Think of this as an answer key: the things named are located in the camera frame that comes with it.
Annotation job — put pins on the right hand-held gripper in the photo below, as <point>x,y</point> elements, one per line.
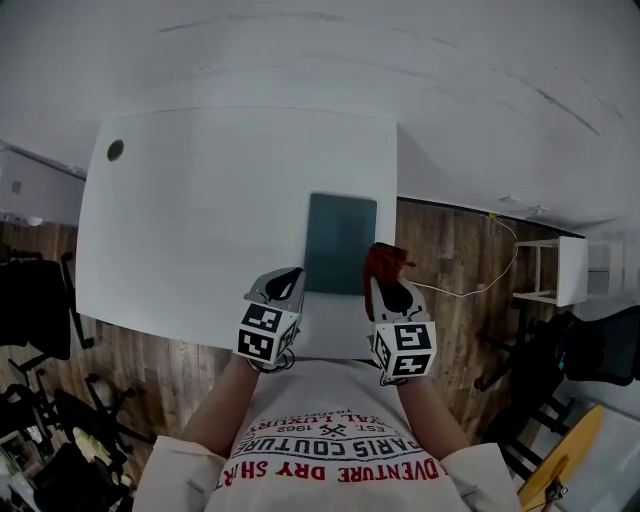
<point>407,350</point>

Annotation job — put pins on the white table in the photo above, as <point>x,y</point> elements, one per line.
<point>200,225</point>

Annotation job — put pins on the grey wall switch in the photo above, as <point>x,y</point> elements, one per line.
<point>16,186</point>

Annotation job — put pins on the black high-back office chair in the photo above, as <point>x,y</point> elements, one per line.
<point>600,345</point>

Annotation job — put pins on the white wall outlet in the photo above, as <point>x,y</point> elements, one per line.
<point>520,205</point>

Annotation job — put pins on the person's right forearm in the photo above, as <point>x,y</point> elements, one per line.
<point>430,420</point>

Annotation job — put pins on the white stool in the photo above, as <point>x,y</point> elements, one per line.
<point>570,270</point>

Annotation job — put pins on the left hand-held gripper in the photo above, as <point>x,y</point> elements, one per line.
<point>262,332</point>

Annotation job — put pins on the person's left forearm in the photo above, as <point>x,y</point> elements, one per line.
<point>220,410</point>

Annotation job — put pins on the dark grey-green notebook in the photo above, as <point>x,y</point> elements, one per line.
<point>335,235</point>

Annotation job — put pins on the person's white printed shirt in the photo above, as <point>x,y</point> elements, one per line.
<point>325,415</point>

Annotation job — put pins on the crumpled yellow paper bag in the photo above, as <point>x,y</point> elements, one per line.
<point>92,445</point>

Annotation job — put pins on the brown red cloth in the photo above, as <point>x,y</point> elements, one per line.
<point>382,262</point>

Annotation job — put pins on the round wooden table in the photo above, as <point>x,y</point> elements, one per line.
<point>570,455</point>

